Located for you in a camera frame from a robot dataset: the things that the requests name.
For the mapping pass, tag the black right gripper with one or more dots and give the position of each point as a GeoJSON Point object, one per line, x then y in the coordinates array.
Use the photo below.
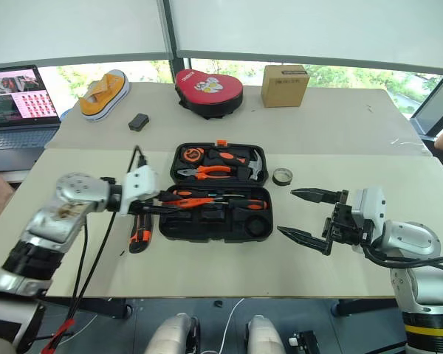
{"type": "Point", "coordinates": [345, 225]}

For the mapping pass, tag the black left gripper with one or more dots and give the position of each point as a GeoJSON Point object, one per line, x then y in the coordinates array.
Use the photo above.
{"type": "Point", "coordinates": [142, 207]}

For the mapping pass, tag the orange black utility knife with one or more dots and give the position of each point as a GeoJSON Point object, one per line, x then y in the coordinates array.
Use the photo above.
{"type": "Point", "coordinates": [140, 236]}

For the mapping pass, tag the black electrical tape roll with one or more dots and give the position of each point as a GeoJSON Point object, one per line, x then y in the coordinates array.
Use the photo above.
{"type": "Point", "coordinates": [282, 177]}

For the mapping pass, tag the black plastic tool case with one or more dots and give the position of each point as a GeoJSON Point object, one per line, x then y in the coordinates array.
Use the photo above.
{"type": "Point", "coordinates": [214, 225]}

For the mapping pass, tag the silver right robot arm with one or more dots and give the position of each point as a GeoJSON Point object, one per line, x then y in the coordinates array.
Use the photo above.
{"type": "Point", "coordinates": [413, 236]}

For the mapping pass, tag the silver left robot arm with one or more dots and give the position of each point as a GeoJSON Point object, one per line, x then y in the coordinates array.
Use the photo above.
{"type": "Point", "coordinates": [74, 191]}

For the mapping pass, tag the thin precision screwdriver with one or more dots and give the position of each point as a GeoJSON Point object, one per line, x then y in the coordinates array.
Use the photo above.
{"type": "Point", "coordinates": [206, 193]}

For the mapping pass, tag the orange black tape measure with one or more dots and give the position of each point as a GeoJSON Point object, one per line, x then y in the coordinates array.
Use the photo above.
{"type": "Point", "coordinates": [192, 155]}

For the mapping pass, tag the steel claw hammer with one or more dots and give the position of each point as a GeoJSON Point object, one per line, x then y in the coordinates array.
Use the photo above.
{"type": "Point", "coordinates": [256, 166]}

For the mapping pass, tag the small black box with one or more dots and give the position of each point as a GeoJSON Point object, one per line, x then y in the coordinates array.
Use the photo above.
{"type": "Point", "coordinates": [138, 122]}

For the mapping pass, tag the small black floor piece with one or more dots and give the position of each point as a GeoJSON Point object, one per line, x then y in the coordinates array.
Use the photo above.
{"type": "Point", "coordinates": [218, 304]}

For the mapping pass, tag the red boxing pad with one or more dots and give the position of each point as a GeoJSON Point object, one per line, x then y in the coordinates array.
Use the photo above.
{"type": "Point", "coordinates": [206, 90]}

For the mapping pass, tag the yellow canvas sneaker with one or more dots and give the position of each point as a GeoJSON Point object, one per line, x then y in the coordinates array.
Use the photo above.
{"type": "Point", "coordinates": [103, 96]}

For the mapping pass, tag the black device with white button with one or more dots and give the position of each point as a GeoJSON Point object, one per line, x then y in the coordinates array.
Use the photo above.
{"type": "Point", "coordinates": [304, 343]}

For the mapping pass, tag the grey rounded robot foot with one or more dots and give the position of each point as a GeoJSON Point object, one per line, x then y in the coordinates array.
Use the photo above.
{"type": "Point", "coordinates": [170, 335]}
{"type": "Point", "coordinates": [264, 337]}

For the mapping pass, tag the brown cardboard box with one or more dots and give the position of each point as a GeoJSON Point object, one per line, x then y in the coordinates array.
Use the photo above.
{"type": "Point", "coordinates": [284, 86]}

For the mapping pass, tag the dark framed grey screen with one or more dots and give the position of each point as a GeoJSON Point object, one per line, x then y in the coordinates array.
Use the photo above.
{"type": "Point", "coordinates": [437, 110]}

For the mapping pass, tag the open grey laptop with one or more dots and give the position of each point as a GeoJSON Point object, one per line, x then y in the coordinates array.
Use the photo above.
{"type": "Point", "coordinates": [18, 99]}

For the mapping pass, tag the white roller blind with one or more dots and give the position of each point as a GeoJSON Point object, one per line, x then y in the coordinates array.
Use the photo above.
{"type": "Point", "coordinates": [317, 29]}
{"type": "Point", "coordinates": [74, 26]}

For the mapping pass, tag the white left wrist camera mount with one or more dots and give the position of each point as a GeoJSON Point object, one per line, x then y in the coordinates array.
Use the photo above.
{"type": "Point", "coordinates": [140, 184]}

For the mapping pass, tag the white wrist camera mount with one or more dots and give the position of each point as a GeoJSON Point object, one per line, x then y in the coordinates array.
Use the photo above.
{"type": "Point", "coordinates": [140, 184]}
{"type": "Point", "coordinates": [369, 206]}

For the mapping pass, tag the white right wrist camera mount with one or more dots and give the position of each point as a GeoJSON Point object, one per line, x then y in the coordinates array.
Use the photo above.
{"type": "Point", "coordinates": [369, 206]}

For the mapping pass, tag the dark window post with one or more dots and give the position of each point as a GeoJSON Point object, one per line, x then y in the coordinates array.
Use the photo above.
{"type": "Point", "coordinates": [171, 37]}

